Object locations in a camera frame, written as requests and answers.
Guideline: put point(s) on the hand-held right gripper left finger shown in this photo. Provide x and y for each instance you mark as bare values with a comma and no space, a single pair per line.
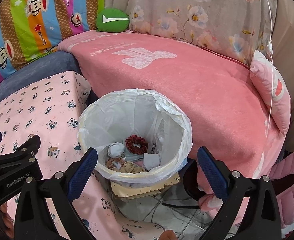
84,172

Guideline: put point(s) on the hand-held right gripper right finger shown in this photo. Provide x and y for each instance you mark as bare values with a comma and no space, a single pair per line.
212,172

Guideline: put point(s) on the grey sock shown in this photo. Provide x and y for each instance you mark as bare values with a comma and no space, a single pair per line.
115,150

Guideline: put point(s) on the knotted beige stocking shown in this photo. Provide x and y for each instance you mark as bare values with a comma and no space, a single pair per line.
129,167

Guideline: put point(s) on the dark red scrunchie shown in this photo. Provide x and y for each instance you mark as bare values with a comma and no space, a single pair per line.
129,140

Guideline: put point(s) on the trash bin with white liner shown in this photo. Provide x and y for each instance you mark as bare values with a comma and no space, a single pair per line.
172,130

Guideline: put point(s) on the person's left hand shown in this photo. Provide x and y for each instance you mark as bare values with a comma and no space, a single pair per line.
6,220

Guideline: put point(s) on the black chair base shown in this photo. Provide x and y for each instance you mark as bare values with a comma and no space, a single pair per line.
192,180

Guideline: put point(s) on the pink panda print cloth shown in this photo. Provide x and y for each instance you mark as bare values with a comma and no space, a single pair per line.
36,105

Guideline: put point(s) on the wooden board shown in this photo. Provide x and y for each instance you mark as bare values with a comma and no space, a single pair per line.
136,192

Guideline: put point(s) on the blue-grey cushion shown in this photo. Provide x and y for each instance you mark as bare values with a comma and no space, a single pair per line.
36,70

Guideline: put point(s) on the pink quilted chair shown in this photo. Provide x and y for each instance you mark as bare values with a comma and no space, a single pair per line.
292,180

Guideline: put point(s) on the pink blanket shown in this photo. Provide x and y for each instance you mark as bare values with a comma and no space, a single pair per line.
199,92

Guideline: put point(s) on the pink printed pillow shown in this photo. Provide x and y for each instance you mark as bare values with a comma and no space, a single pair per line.
269,87

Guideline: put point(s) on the colourful striped cartoon pillow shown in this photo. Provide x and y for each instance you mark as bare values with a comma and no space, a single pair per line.
36,17

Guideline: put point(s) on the green round cushion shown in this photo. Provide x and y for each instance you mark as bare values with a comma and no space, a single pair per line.
111,20

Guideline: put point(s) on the grey floral pillow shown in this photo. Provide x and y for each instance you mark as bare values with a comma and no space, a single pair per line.
187,10

